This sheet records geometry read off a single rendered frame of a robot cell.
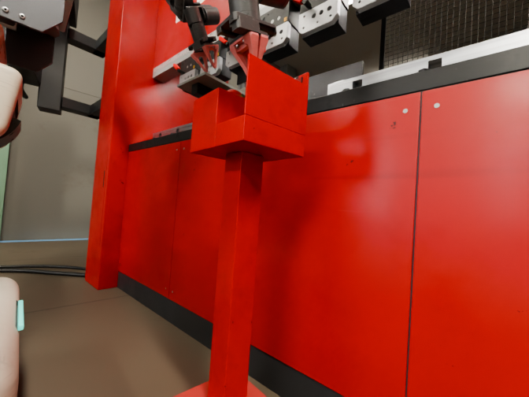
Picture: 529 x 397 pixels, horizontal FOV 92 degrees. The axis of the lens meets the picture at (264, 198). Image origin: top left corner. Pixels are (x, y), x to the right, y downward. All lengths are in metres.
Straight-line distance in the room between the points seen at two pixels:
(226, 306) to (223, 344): 0.08
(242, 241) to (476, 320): 0.46
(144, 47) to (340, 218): 1.71
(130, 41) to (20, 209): 2.46
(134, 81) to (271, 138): 1.53
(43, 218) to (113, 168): 2.18
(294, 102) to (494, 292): 0.51
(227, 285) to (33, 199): 3.44
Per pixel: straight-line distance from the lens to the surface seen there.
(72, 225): 3.91
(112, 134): 1.81
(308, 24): 1.10
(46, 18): 0.81
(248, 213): 0.53
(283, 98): 0.53
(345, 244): 0.70
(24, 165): 3.87
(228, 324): 0.57
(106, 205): 1.77
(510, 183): 0.64
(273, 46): 1.17
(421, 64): 0.87
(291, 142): 0.53
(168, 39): 1.96
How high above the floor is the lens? 0.55
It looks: 2 degrees up
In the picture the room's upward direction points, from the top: 4 degrees clockwise
